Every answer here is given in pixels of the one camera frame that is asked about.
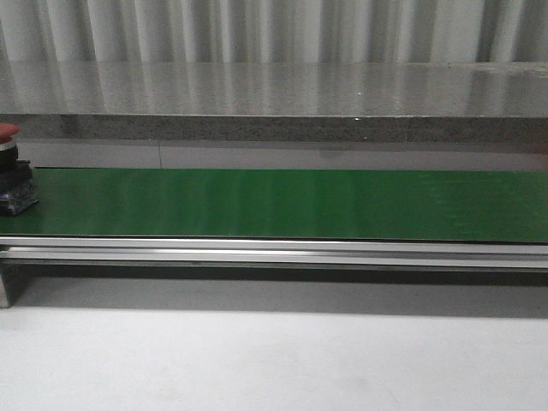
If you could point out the red mushroom push button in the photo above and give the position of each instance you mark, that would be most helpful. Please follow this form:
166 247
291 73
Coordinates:
18 191

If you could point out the green conveyor belt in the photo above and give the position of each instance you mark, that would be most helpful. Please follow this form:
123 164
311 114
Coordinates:
400 242

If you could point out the grey granite counter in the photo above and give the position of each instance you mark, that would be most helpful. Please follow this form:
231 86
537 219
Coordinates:
370 116

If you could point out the white pleated curtain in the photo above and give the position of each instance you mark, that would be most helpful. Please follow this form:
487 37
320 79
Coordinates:
274 31

